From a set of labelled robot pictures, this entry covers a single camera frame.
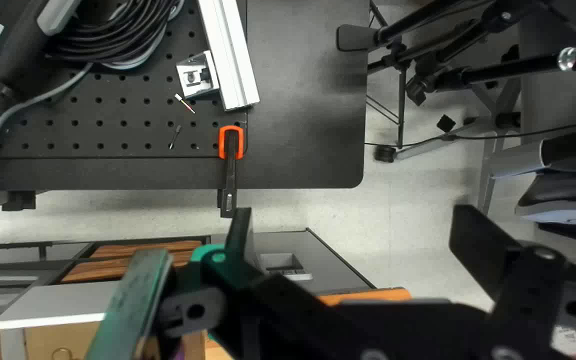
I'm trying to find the black camera tripod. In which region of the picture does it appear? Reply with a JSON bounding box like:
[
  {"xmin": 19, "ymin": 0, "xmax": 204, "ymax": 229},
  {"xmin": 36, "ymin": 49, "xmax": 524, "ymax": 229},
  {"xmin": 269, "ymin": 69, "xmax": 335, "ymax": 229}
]
[{"xmin": 333, "ymin": 0, "xmax": 576, "ymax": 164}]

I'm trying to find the orange black bar clamp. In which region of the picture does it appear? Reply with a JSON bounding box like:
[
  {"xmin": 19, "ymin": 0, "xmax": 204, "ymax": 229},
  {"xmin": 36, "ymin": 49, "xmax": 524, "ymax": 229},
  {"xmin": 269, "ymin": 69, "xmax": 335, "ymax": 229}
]
[{"xmin": 216, "ymin": 124, "xmax": 248, "ymax": 219}]

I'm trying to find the black perforated mounting board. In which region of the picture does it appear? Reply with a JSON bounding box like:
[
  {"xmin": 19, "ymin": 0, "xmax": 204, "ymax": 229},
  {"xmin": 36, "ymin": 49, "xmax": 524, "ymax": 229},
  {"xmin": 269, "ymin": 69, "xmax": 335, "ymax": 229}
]
[{"xmin": 0, "ymin": 0, "xmax": 372, "ymax": 193}]

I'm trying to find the loose metal screw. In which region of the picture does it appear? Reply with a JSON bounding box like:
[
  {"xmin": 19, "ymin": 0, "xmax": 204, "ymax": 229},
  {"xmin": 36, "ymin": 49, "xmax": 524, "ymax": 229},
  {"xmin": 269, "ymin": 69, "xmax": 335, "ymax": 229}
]
[{"xmin": 172, "ymin": 91, "xmax": 198, "ymax": 115}]

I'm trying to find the wooden toy kitchen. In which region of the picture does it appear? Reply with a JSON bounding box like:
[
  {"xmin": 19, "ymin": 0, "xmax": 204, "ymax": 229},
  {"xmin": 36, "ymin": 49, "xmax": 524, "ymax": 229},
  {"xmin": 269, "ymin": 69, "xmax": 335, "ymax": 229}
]
[{"xmin": 0, "ymin": 226, "xmax": 413, "ymax": 360}]

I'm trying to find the grey cable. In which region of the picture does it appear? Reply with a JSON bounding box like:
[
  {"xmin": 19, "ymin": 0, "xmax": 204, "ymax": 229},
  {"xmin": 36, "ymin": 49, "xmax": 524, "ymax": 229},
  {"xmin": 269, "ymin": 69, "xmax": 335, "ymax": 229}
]
[{"xmin": 0, "ymin": 62, "xmax": 95, "ymax": 210}]

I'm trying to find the aluminium extrusion bar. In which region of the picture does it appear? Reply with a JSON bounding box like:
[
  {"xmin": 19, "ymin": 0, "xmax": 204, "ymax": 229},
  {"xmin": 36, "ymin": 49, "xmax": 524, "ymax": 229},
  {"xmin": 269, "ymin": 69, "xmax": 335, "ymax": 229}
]
[{"xmin": 195, "ymin": 0, "xmax": 261, "ymax": 112}]

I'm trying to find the black cable bundle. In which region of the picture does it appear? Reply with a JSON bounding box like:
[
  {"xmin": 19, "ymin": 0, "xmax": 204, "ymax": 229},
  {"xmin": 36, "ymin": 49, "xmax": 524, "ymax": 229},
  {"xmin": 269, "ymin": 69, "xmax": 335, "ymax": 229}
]
[{"xmin": 45, "ymin": 0, "xmax": 188, "ymax": 71}]

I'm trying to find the gripper left finger with metal pad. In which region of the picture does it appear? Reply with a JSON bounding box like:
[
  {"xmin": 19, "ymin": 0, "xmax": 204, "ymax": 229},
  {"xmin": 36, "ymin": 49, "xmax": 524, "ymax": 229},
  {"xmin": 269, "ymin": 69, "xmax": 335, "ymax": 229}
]
[{"xmin": 84, "ymin": 247, "xmax": 173, "ymax": 360}]

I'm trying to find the black metal box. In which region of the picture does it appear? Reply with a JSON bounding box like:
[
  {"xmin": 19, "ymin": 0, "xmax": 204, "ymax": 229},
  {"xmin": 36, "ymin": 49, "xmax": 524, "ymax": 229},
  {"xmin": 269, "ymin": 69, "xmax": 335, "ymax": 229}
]
[{"xmin": 448, "ymin": 203, "xmax": 524, "ymax": 297}]

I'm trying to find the gripper right finger with metal pad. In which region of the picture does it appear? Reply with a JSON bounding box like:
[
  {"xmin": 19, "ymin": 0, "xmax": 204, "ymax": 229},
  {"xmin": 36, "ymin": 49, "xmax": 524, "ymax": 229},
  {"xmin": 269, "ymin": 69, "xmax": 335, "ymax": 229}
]
[{"xmin": 490, "ymin": 244, "xmax": 576, "ymax": 360}]

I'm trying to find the green plastic piece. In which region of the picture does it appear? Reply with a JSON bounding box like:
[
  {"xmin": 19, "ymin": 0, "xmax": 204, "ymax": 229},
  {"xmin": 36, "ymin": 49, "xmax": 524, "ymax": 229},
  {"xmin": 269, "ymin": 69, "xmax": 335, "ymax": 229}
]
[{"xmin": 188, "ymin": 241, "xmax": 267, "ymax": 290}]

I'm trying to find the small metal corner bracket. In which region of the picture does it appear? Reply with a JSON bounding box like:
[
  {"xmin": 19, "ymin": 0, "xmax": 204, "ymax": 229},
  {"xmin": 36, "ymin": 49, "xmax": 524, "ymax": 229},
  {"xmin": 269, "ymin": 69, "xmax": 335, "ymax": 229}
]
[{"xmin": 173, "ymin": 49, "xmax": 222, "ymax": 101}]

